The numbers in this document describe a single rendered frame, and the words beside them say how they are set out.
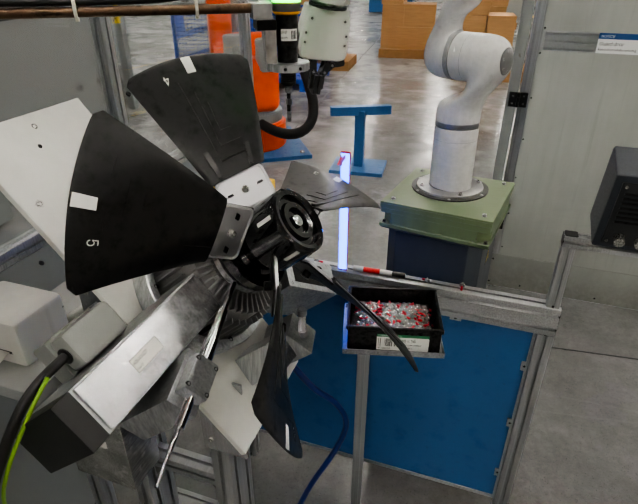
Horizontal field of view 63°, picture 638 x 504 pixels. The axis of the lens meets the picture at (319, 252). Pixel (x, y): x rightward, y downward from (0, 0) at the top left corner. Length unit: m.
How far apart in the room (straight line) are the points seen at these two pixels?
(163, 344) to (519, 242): 2.35
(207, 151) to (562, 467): 1.73
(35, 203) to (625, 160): 1.10
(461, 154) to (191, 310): 0.92
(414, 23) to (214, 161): 9.28
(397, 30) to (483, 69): 8.73
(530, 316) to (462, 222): 0.29
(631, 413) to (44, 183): 2.24
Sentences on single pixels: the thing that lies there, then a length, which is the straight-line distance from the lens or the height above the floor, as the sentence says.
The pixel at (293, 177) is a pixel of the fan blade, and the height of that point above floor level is 1.19.
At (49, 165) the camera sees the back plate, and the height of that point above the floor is 1.29.
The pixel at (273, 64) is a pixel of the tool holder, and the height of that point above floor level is 1.45.
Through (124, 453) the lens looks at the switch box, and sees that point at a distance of 1.19.
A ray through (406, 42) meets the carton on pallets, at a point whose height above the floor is 0.25.
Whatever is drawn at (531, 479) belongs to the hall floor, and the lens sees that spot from 2.14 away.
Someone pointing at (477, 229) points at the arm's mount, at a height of 0.98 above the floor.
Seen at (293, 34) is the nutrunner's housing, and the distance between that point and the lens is 0.88.
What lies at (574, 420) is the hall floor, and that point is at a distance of 2.40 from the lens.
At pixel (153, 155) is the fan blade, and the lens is 0.73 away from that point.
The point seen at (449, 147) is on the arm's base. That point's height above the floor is 1.14.
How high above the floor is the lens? 1.60
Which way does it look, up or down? 30 degrees down
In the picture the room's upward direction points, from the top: straight up
